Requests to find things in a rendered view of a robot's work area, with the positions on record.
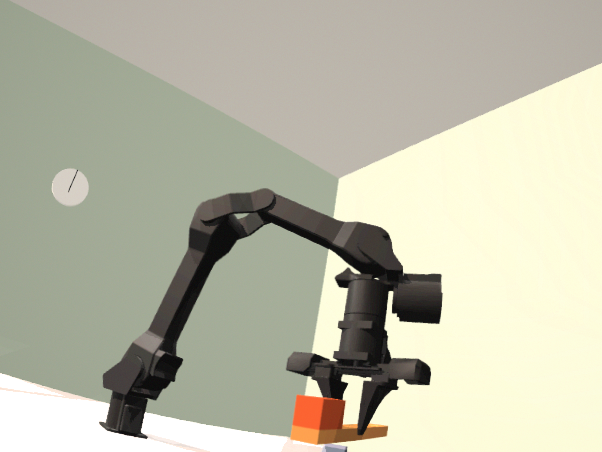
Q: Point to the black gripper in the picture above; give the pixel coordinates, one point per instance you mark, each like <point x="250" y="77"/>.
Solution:
<point x="360" y="345"/>

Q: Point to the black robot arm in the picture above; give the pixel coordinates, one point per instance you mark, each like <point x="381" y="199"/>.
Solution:
<point x="151" y="363"/>

